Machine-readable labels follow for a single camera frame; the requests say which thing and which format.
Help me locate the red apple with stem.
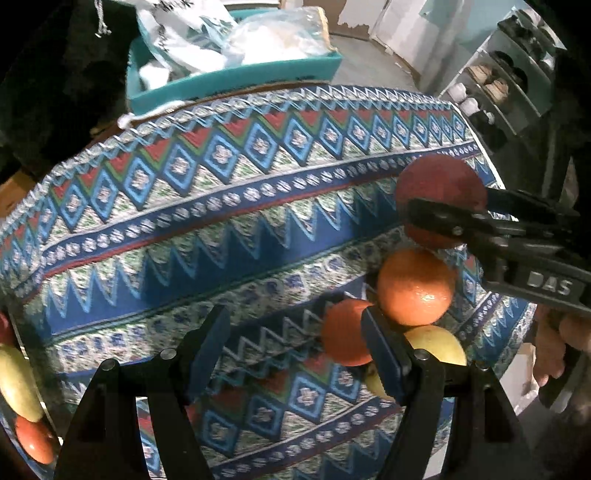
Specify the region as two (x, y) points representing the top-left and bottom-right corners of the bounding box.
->
(394, 154), (488, 250)

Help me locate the orange tangerine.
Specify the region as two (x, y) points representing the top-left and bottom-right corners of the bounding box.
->
(377, 248), (457, 327)
(321, 299), (372, 367)
(15, 416), (58, 465)

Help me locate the dark red apple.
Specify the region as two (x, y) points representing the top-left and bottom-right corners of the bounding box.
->
(0, 312), (15, 346)

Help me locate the right human hand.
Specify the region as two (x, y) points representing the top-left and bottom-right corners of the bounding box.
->
(533, 306), (591, 409)

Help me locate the orange tangerine front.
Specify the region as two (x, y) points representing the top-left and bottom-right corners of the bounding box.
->
(377, 248), (457, 327)

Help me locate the yellow pear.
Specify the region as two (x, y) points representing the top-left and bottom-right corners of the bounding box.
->
(365, 325), (468, 402)

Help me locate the white shoe rack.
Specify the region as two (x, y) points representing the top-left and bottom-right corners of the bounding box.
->
(440, 7), (565, 152)

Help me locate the patterned blue tablecloth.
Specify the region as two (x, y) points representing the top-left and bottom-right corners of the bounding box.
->
(0, 85), (539, 480)

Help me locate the clear plastic bag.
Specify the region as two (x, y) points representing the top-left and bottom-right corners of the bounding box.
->
(221, 6), (335, 66)

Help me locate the white rice bag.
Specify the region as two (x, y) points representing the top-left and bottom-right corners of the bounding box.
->
(129, 0), (236, 75)

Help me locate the teal cardboard box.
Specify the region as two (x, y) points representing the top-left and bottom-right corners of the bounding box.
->
(126, 2), (342, 101)

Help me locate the black hanging jacket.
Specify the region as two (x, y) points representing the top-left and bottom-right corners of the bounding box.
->
(1, 1), (139, 179)

